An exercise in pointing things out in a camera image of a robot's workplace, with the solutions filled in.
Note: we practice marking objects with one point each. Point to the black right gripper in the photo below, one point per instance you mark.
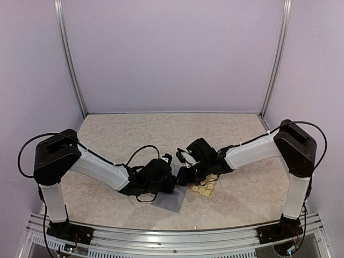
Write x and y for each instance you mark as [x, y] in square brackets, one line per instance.
[186, 180]

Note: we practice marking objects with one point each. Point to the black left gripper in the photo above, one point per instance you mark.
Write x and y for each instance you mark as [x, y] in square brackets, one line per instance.
[169, 189]

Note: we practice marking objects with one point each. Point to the grey envelope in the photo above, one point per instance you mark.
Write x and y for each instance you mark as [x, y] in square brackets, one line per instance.
[171, 201]

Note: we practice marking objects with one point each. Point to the brown sticker sheet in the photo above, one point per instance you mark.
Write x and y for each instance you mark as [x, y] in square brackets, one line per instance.
[205, 187]

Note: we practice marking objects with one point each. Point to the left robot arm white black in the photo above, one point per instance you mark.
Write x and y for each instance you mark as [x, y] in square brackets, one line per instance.
[62, 152]

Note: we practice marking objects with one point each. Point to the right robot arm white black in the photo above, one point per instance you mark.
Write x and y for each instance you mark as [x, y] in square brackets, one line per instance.
[288, 143]

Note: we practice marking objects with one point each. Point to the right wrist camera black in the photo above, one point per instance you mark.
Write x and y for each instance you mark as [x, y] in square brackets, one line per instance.
[185, 158]

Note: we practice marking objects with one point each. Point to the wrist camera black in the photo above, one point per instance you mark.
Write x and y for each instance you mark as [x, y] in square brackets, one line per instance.
[167, 157]
[185, 158]

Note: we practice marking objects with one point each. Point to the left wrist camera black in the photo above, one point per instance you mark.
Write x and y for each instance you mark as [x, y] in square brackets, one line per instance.
[167, 157]

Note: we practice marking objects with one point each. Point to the front aluminium rail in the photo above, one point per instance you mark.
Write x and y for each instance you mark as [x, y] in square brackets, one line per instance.
[248, 241]

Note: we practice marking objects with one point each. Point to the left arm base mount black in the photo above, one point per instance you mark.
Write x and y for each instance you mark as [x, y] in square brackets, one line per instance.
[65, 230]

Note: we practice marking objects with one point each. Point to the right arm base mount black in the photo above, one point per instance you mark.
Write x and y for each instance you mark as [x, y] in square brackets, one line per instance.
[284, 229]

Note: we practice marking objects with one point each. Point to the right aluminium frame post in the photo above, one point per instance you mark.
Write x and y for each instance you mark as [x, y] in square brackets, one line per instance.
[283, 31]

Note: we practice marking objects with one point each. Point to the aluminium frame post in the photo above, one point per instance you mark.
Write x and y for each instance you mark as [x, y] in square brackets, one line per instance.
[283, 31]
[60, 18]

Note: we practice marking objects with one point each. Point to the left aluminium frame post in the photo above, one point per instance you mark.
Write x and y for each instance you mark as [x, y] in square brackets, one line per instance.
[60, 18]

